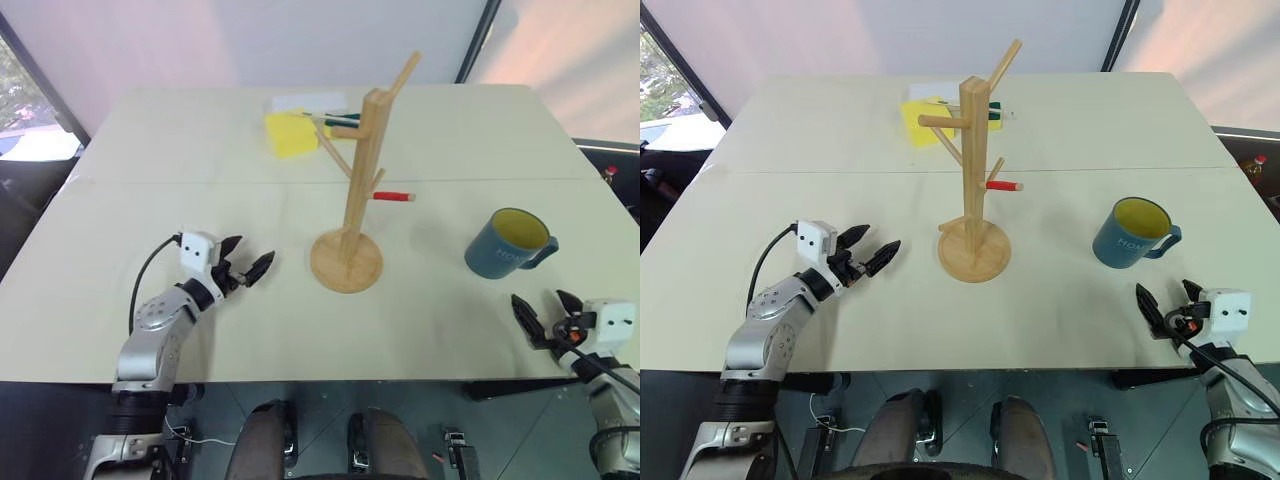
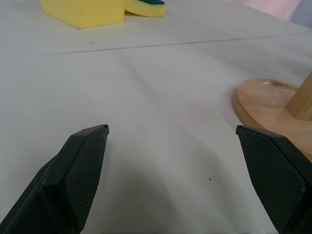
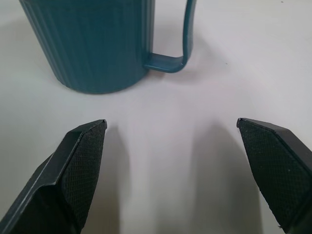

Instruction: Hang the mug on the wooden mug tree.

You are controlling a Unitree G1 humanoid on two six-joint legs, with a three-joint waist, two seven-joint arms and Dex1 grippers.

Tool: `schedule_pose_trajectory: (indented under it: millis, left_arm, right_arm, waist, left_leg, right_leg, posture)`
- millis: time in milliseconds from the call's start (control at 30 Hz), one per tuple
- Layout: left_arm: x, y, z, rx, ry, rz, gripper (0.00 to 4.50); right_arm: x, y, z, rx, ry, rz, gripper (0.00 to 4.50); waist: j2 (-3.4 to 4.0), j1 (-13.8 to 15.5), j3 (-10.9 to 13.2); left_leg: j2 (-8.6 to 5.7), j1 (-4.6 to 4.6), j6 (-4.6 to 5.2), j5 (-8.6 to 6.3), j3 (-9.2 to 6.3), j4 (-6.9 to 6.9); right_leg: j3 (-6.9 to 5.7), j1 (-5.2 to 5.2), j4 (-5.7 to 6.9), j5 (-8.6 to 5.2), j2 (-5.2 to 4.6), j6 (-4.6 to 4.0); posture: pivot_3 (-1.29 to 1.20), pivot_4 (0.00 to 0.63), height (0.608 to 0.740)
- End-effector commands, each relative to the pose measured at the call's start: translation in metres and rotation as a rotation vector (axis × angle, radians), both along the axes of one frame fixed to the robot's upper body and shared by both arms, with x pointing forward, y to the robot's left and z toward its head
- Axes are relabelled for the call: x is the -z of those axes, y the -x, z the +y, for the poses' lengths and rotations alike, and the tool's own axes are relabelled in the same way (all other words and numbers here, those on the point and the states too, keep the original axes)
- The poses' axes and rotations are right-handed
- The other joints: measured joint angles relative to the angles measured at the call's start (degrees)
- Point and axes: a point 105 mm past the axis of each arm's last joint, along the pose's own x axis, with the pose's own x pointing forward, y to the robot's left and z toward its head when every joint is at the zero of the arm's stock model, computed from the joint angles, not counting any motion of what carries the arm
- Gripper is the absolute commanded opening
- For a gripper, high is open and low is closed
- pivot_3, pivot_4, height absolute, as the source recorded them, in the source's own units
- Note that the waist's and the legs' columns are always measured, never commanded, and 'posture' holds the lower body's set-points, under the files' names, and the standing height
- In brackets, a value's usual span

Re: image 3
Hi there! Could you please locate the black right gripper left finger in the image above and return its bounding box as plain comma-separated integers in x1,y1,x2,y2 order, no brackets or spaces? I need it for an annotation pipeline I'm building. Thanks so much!
0,119,108,234

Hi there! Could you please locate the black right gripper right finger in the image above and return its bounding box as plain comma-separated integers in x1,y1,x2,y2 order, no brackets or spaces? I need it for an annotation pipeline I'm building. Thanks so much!
236,117,312,234

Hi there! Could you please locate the teal ribbed plastic mug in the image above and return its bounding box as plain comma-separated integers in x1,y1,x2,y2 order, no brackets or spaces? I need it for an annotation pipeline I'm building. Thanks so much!
19,0,197,95

